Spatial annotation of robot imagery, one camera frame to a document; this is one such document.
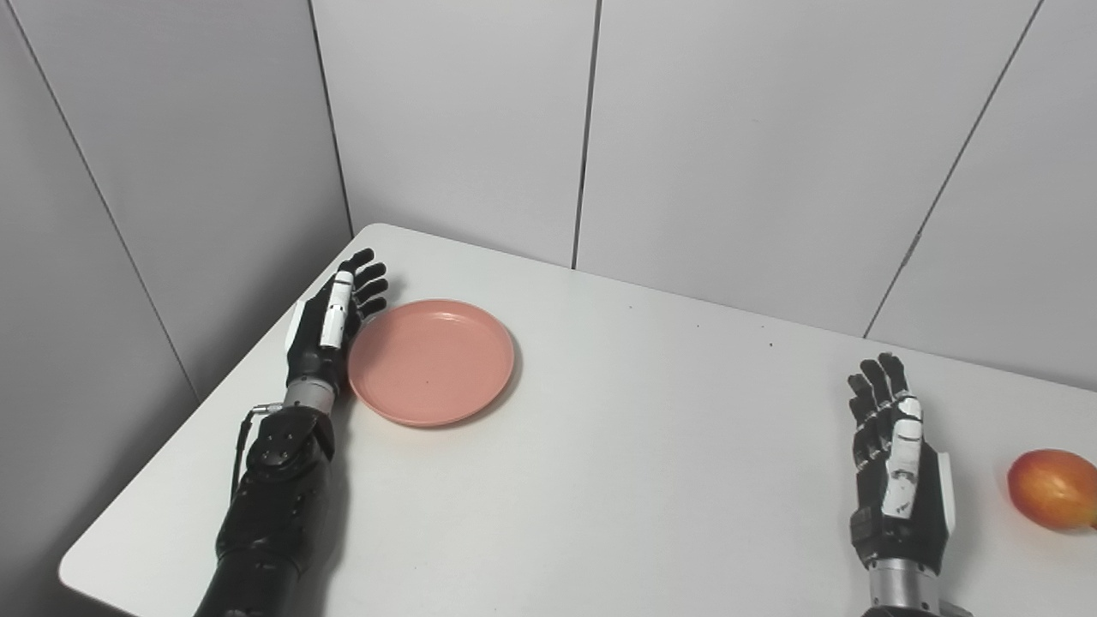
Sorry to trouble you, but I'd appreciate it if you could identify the pink round plate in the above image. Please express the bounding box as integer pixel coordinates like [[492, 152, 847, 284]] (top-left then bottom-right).
[[347, 299, 516, 428]]

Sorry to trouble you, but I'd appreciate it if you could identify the red yellow pomegranate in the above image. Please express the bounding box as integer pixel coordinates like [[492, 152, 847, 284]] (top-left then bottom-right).
[[1007, 448, 1097, 532]]

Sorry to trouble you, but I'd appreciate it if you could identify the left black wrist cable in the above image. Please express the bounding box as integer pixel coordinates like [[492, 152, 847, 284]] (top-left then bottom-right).
[[230, 403, 285, 502]]

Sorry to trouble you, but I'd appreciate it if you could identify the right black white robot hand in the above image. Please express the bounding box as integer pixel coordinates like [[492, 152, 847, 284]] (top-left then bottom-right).
[[847, 352, 956, 577]]

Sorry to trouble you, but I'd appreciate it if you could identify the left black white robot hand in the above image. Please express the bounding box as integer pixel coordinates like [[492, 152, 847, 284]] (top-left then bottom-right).
[[285, 249, 389, 397]]

